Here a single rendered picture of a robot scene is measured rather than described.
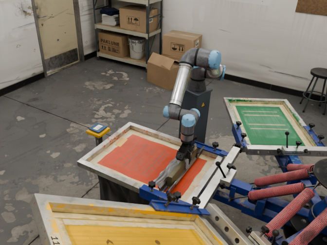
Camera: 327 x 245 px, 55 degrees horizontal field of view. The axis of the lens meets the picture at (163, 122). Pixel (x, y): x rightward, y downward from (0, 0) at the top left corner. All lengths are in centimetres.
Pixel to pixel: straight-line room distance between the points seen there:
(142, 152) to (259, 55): 377
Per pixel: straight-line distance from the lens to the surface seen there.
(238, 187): 185
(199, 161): 212
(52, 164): 373
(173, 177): 184
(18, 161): 390
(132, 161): 209
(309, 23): 533
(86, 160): 210
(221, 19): 564
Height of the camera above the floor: 226
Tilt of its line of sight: 31 degrees down
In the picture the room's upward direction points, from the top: 2 degrees clockwise
